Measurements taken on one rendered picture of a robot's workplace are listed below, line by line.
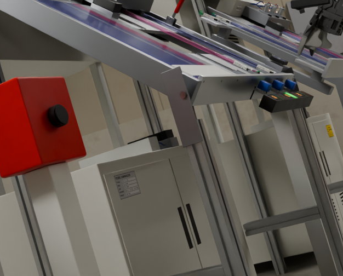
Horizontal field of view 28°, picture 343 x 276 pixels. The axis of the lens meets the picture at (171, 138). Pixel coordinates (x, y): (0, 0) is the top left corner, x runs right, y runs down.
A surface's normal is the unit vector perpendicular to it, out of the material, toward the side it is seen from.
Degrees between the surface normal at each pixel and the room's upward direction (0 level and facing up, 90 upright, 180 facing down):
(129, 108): 90
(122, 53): 90
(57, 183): 90
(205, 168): 90
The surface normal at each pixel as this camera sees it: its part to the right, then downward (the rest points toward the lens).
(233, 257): -0.46, 0.09
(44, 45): 0.84, -0.28
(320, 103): -0.15, -0.01
